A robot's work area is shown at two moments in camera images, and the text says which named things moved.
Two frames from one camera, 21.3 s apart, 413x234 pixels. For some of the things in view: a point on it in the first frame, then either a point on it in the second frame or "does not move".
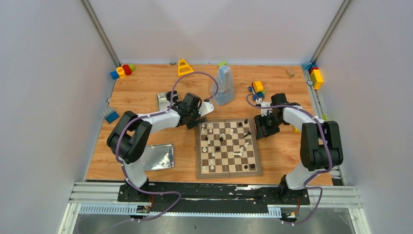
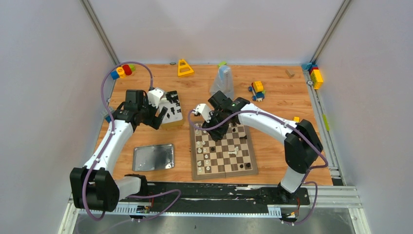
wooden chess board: x=227 y=148 does not move
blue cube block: x=114 y=75 does not move
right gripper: x=261 y=130 -> x=218 y=133
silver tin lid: x=159 y=156 does not move
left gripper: x=196 y=119 -> x=154 y=117
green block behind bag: x=222 y=63 does not move
